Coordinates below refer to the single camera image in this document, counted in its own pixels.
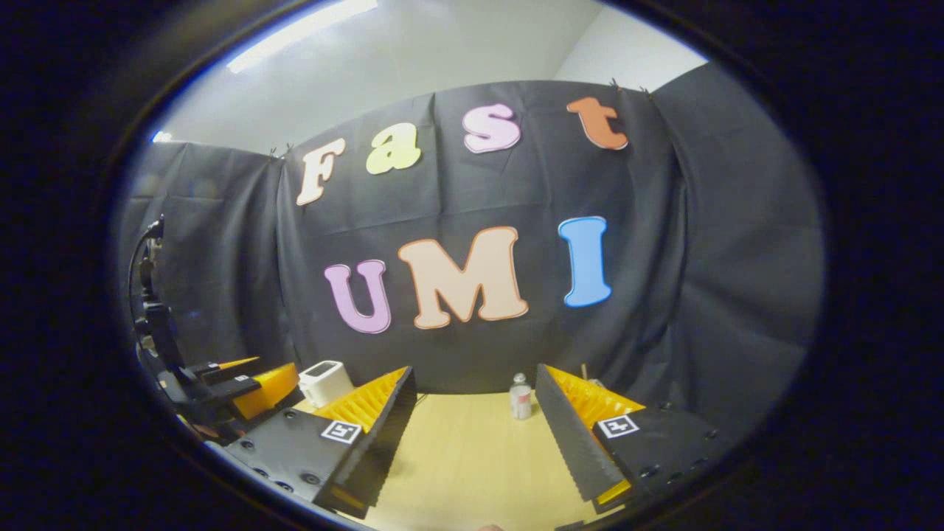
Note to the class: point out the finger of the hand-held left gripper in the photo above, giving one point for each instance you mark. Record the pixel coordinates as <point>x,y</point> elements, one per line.
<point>221,367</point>
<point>269,387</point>

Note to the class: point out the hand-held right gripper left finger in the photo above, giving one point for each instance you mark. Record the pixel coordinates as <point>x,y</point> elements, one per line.
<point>387,450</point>

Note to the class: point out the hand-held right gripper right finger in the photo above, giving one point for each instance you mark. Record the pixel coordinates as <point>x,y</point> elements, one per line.
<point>571,442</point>

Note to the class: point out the white toaster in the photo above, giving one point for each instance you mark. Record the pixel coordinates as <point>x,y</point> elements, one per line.
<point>326,382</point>

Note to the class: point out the small white bottle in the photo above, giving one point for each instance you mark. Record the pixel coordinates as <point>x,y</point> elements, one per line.
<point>521,402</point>

